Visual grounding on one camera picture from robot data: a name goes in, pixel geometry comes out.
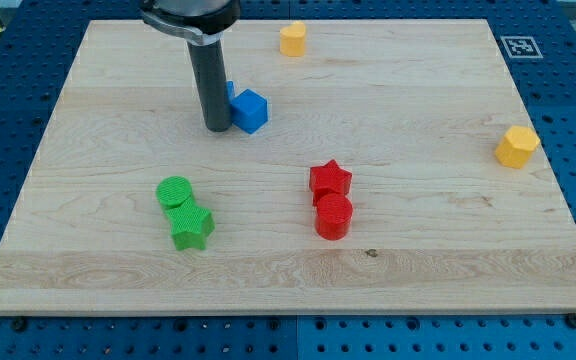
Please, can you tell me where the red cylinder block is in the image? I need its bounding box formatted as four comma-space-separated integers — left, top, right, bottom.
315, 193, 353, 241

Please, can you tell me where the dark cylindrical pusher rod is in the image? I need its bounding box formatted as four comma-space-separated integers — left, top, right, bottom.
188, 40, 232, 132

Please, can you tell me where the yellow heart block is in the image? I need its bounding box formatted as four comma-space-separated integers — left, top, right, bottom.
279, 21, 307, 57

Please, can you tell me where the blue cube block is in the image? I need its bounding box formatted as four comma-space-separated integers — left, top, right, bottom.
230, 89, 268, 134

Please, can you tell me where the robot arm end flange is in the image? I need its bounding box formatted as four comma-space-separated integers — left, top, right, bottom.
137, 0, 241, 46

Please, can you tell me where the blue block behind rod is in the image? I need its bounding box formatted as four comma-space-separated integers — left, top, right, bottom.
226, 80, 235, 102

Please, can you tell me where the green star block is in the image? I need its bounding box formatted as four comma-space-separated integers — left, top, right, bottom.
164, 199, 215, 251

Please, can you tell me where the fiducial marker tag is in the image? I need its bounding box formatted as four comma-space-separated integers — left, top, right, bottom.
500, 36, 543, 59

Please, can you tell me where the wooden board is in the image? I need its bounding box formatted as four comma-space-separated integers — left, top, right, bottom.
0, 19, 576, 316

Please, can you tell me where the yellow hexagon block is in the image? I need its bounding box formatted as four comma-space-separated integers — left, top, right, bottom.
494, 125, 541, 169

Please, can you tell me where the red star block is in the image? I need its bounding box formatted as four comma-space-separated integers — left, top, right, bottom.
309, 159, 352, 206

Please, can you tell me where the green cylinder block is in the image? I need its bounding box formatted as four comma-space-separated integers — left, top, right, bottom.
155, 176, 195, 210

